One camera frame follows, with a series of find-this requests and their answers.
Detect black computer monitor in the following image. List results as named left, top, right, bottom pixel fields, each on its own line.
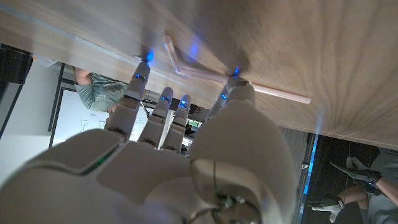
left=0, top=43, right=34, bottom=85

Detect person in grey clothes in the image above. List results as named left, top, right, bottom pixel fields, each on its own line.
left=334, top=146, right=398, bottom=224

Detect black motion capture glove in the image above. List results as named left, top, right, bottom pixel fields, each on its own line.
left=307, top=194, right=346, bottom=223
left=330, top=157, right=382, bottom=187

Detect whiteboard with black frame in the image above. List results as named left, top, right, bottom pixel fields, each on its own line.
left=48, top=86, right=175, bottom=147

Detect person in green t-shirt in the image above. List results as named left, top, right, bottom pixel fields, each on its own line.
left=72, top=65, right=131, bottom=114

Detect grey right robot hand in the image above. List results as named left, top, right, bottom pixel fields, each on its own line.
left=0, top=60, right=298, bottom=224

